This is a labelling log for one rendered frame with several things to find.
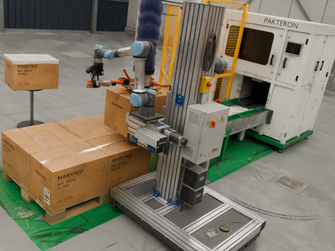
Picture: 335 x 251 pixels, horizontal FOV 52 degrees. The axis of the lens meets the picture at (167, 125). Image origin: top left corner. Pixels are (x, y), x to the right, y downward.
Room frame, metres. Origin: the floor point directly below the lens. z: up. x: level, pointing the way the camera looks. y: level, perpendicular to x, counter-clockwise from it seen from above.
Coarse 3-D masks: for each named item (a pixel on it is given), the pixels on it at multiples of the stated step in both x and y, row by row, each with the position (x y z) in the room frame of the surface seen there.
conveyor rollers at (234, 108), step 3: (228, 105) 5.39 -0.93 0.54; (231, 105) 5.37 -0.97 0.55; (234, 105) 5.42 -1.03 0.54; (231, 108) 5.24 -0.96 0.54; (234, 108) 5.22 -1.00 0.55; (237, 108) 5.28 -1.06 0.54; (240, 108) 5.27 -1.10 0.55; (243, 108) 5.32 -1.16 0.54; (231, 111) 5.04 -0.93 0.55; (234, 111) 5.10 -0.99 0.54; (237, 111) 5.08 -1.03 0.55; (240, 111) 5.14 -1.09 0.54; (231, 114) 4.92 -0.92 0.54; (243, 117) 4.82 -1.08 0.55
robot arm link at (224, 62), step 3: (219, 57) 3.22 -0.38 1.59; (222, 57) 3.24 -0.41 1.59; (222, 60) 3.17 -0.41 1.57; (225, 60) 3.21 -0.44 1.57; (222, 63) 3.16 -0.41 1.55; (225, 63) 3.19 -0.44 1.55; (228, 63) 3.23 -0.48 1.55; (222, 66) 3.16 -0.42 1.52; (225, 66) 3.20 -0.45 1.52; (228, 66) 3.24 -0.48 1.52; (219, 69) 3.16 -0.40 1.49; (222, 69) 3.20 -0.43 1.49; (225, 69) 3.24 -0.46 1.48; (213, 72) 3.23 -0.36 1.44; (216, 72) 3.21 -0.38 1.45; (219, 72) 3.22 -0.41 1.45; (213, 75) 3.25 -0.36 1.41
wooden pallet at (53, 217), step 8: (8, 176) 3.12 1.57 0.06; (24, 192) 2.84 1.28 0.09; (104, 192) 2.97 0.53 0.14; (32, 200) 2.83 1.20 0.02; (96, 200) 2.96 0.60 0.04; (104, 200) 2.97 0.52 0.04; (64, 208) 2.62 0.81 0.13; (72, 208) 2.79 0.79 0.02; (80, 208) 2.81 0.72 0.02; (88, 208) 2.83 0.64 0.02; (48, 216) 2.55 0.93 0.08; (56, 216) 2.56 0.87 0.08; (64, 216) 2.62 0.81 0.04; (72, 216) 2.69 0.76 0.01
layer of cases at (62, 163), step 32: (32, 128) 3.34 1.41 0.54; (64, 128) 3.47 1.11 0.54; (96, 128) 3.60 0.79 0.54; (32, 160) 2.74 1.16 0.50; (64, 160) 2.76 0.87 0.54; (96, 160) 2.87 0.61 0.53; (128, 160) 3.18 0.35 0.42; (32, 192) 2.74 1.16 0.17; (64, 192) 2.62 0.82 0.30; (96, 192) 2.89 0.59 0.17
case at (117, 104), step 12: (108, 96) 3.41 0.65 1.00; (120, 96) 3.28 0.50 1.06; (156, 96) 3.43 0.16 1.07; (108, 108) 3.40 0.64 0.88; (120, 108) 3.27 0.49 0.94; (132, 108) 3.19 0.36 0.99; (156, 108) 3.44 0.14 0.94; (108, 120) 3.38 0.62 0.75; (120, 120) 3.26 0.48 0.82; (120, 132) 3.24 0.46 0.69
